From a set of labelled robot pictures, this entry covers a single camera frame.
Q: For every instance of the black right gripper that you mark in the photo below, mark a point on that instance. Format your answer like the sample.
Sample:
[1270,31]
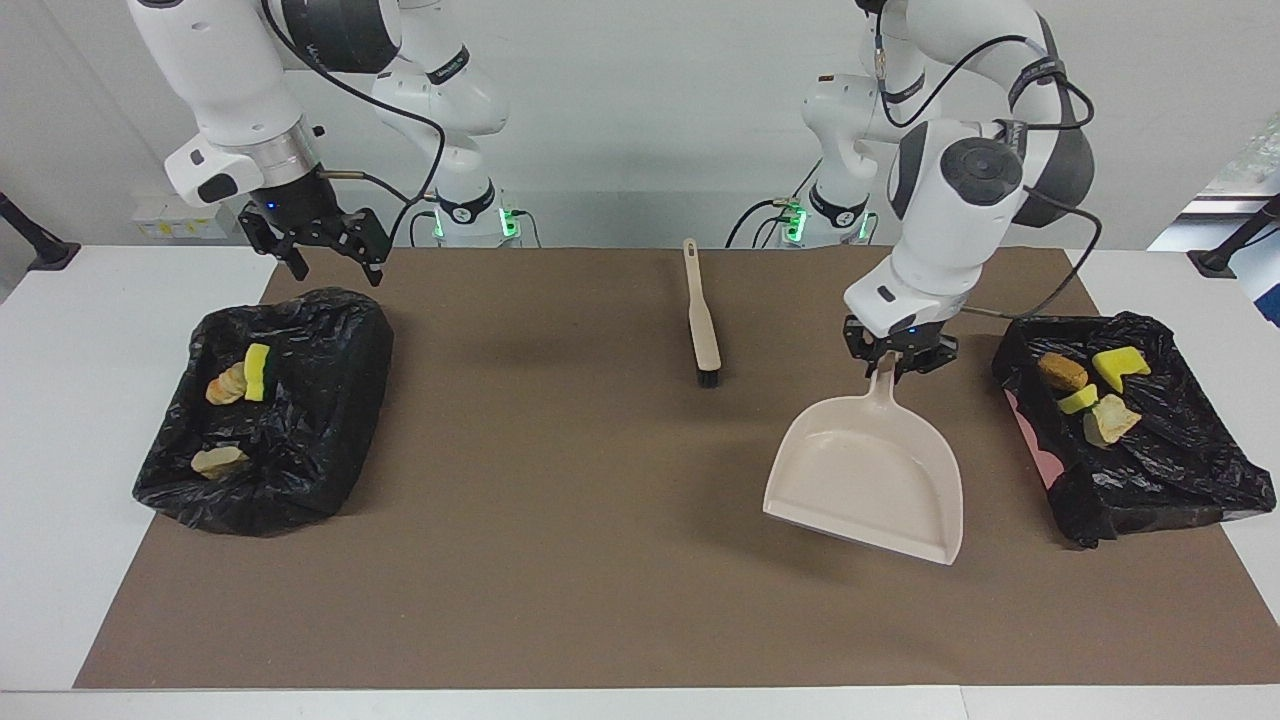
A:
[300,205]

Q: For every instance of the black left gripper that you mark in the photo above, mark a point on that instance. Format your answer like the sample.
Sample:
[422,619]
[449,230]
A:
[905,335]

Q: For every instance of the beige plastic dustpan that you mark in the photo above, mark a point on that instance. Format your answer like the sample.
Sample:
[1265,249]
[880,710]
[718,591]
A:
[870,480]

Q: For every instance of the large green yellow sponge piece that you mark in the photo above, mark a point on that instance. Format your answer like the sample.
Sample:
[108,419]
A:
[258,372]

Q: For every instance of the brown bread roll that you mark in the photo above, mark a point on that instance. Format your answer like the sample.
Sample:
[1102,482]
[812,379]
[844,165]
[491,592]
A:
[1062,372]

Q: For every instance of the golden croissant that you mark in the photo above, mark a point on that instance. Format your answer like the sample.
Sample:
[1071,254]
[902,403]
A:
[226,385]

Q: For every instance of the small green yellow sponge piece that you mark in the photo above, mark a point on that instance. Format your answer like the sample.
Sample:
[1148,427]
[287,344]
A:
[1078,400]

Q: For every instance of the beige hand brush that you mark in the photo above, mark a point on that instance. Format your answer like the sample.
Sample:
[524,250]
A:
[703,320]

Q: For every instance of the orange striped croissant piece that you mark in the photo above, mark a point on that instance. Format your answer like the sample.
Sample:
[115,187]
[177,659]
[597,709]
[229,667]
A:
[1108,420]

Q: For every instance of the yellow notched sponge piece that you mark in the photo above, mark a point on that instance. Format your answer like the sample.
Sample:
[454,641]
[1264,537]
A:
[1120,365]

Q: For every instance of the pale flaky bread piece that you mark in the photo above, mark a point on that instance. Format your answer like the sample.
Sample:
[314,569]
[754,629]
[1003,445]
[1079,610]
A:
[218,461]

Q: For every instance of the black bag lined pink bin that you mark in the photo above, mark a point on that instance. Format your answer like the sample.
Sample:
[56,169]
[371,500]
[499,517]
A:
[1150,470]

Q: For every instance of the black stand foot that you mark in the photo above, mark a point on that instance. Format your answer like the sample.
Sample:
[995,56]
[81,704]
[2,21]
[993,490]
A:
[45,250]
[1225,258]

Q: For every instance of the brown table mat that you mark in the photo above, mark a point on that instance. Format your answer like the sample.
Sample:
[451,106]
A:
[600,620]

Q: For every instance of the white wall socket box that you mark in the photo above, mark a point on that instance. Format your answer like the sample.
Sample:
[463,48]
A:
[170,215]

